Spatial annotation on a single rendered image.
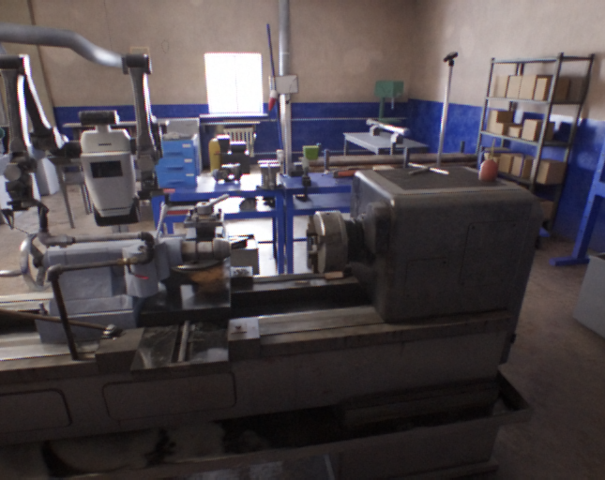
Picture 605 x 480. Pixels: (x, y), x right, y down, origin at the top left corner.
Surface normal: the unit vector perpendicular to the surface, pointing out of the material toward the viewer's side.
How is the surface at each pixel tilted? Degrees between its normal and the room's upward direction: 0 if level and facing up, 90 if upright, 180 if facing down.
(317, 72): 90
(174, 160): 90
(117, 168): 90
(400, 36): 90
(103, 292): 66
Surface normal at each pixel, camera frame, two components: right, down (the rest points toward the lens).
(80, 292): 0.15, -0.04
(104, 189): 0.30, 0.36
